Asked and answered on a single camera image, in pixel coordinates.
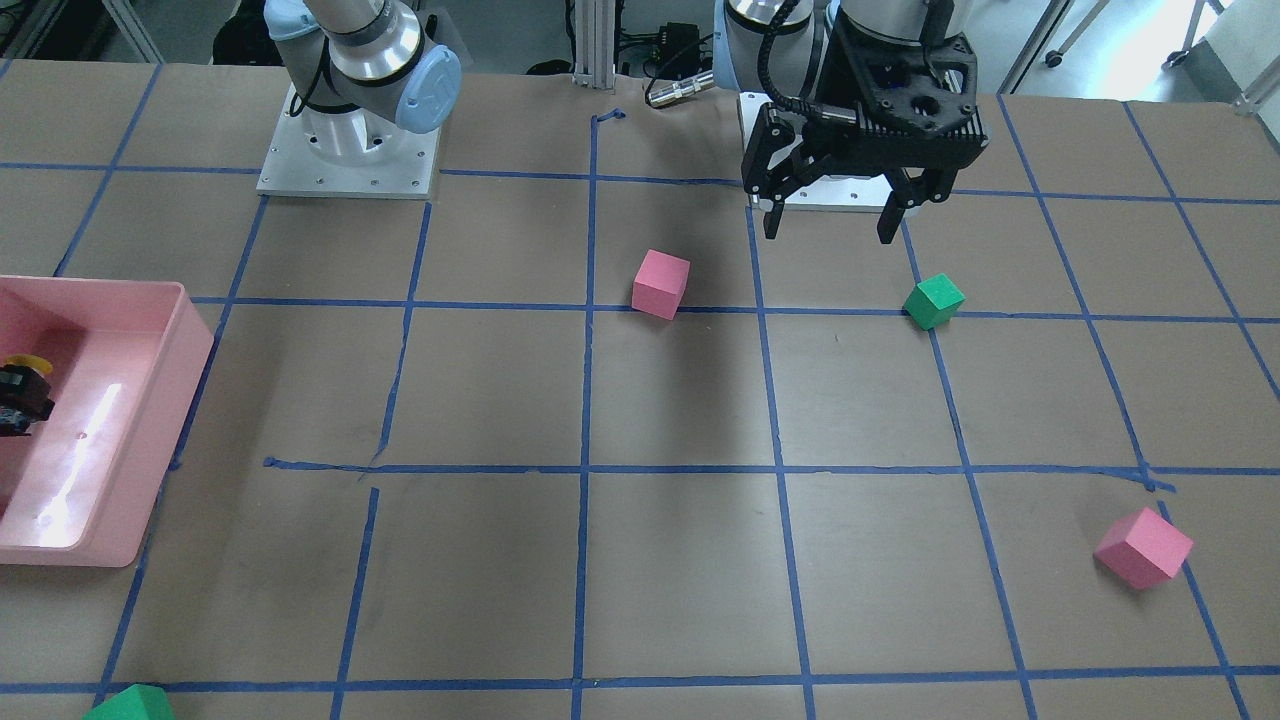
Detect green cube near base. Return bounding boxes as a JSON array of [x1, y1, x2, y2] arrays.
[[902, 273, 966, 331]]

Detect yellow push button switch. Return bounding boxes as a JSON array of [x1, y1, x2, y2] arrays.
[[3, 354, 52, 378]]

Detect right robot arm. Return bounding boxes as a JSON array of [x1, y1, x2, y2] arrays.
[[3, 1, 462, 315]]

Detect green cube near bin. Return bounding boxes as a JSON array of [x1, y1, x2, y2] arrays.
[[82, 684, 177, 720]]

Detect silver cable connector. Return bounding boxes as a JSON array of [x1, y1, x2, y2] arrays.
[[645, 70, 716, 110]]

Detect pink cube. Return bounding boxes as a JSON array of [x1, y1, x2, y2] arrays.
[[1093, 509, 1196, 591], [630, 249, 691, 322]]

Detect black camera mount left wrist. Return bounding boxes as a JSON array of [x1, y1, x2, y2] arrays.
[[827, 1, 978, 138]]

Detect aluminium frame post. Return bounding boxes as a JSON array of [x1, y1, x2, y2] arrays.
[[570, 0, 620, 92]]

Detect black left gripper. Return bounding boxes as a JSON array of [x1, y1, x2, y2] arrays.
[[741, 100, 989, 243]]

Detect pink plastic bin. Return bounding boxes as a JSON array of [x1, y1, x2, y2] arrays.
[[1, 275, 212, 568]]

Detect pink cube far side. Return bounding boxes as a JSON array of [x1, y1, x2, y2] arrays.
[[1093, 509, 1196, 591]]

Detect pink cube near centre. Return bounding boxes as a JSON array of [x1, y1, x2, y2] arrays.
[[630, 249, 691, 322]]

